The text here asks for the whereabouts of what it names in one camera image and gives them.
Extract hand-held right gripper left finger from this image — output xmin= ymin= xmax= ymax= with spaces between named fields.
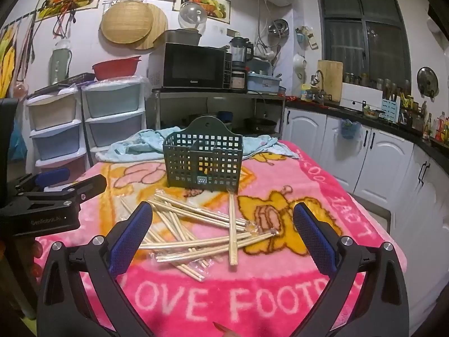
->
xmin=36 ymin=201 xmax=161 ymax=337

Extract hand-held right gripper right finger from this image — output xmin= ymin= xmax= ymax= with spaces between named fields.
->
xmin=292 ymin=202 xmax=412 ymax=337

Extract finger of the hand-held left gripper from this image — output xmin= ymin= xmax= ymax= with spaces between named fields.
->
xmin=17 ymin=174 xmax=107 ymax=208
xmin=6 ymin=167 xmax=71 ymax=196

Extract bunch of wooden chopsticks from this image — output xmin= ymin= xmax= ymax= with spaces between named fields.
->
xmin=121 ymin=188 xmax=281 ymax=282

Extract green plastic utensil basket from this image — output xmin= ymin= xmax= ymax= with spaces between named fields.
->
xmin=162 ymin=116 xmax=244 ymax=194

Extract person's left hand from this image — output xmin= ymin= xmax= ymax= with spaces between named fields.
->
xmin=31 ymin=241 xmax=45 ymax=279

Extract person's right hand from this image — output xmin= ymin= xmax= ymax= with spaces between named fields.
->
xmin=212 ymin=321 xmax=246 ymax=337

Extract blue plastic bag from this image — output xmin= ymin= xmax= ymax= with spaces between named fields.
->
xmin=9 ymin=119 xmax=28 ymax=162

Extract plastic drawer storage unit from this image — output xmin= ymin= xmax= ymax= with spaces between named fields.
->
xmin=26 ymin=86 xmax=86 ymax=179

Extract pink printed blanket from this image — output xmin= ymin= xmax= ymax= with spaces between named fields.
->
xmin=35 ymin=140 xmax=407 ymax=337

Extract light blue towel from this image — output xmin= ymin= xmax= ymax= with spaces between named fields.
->
xmin=95 ymin=126 xmax=299 ymax=164

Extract drawer tower green top drawer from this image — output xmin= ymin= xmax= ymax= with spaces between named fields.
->
xmin=82 ymin=77 xmax=146 ymax=165

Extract white kitchen cabinets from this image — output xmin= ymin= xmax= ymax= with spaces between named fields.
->
xmin=283 ymin=107 xmax=449 ymax=324

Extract dark flat tray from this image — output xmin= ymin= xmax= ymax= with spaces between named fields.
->
xmin=52 ymin=73 xmax=96 ymax=85

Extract clear glass bottle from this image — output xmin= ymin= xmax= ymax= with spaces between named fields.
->
xmin=151 ymin=89 xmax=161 ymax=130

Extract green insulated jug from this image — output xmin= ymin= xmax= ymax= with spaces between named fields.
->
xmin=51 ymin=39 xmax=72 ymax=85

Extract blue hanging bag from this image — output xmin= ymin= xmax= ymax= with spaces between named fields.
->
xmin=340 ymin=119 xmax=358 ymax=140

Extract yellow hanging cloth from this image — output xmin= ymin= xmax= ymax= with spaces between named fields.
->
xmin=0 ymin=24 xmax=18 ymax=99

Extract red plastic basin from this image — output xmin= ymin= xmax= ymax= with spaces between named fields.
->
xmin=92 ymin=56 xmax=141 ymax=81

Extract black wok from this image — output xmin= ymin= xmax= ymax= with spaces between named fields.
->
xmin=244 ymin=117 xmax=278 ymax=133

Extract black kitchen counter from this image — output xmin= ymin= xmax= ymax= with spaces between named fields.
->
xmin=286 ymin=96 xmax=449 ymax=164

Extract blue knife holder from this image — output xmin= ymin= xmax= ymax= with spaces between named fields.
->
xmin=381 ymin=98 xmax=400 ymax=123

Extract metal faucet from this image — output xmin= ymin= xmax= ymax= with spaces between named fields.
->
xmin=310 ymin=70 xmax=325 ymax=95

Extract wooden cutting board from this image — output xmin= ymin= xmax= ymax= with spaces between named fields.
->
xmin=317 ymin=60 xmax=343 ymax=102

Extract metal shelf rack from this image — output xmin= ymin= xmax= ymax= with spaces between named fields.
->
xmin=145 ymin=89 xmax=286 ymax=141

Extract black microwave oven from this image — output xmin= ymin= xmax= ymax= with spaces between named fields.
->
xmin=148 ymin=42 xmax=232 ymax=90

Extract blue dish rack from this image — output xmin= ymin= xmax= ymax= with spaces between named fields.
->
xmin=247 ymin=72 xmax=282 ymax=94

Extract row of condiment bottles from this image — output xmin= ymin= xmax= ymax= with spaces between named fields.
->
xmin=400 ymin=91 xmax=449 ymax=143

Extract row of glass jars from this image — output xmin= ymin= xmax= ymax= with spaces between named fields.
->
xmin=344 ymin=72 xmax=411 ymax=95

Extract round bamboo tray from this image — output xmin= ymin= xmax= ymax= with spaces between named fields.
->
xmin=101 ymin=1 xmax=155 ymax=44

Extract round wooden board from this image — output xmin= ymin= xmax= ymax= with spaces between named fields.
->
xmin=133 ymin=3 xmax=168 ymax=50

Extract white hanging bowl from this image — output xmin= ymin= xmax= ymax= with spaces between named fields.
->
xmin=293 ymin=53 xmax=307 ymax=78

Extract small beige appliance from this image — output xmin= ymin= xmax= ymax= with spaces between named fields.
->
xmin=230 ymin=70 xmax=246 ymax=90

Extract grey lidded container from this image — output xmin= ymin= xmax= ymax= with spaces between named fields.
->
xmin=163 ymin=29 xmax=203 ymax=46

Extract steel pan lid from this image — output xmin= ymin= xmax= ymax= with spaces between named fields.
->
xmin=417 ymin=67 xmax=439 ymax=98

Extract black blender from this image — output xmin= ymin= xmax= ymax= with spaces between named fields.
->
xmin=230 ymin=37 xmax=254 ymax=71

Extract clear glass dome lid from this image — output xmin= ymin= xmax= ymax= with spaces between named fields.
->
xmin=178 ymin=2 xmax=207 ymax=30

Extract dark framed window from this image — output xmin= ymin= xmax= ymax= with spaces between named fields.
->
xmin=316 ymin=0 xmax=412 ymax=88

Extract steel colander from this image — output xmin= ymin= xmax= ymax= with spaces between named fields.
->
xmin=268 ymin=19 xmax=289 ymax=37

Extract red hanging cords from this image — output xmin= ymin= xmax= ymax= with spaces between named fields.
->
xmin=52 ymin=2 xmax=78 ymax=39

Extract wall plant holder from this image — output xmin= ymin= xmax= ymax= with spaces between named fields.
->
xmin=296 ymin=25 xmax=320 ymax=50

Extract small fruit wall poster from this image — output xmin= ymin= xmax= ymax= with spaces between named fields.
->
xmin=173 ymin=0 xmax=230 ymax=20

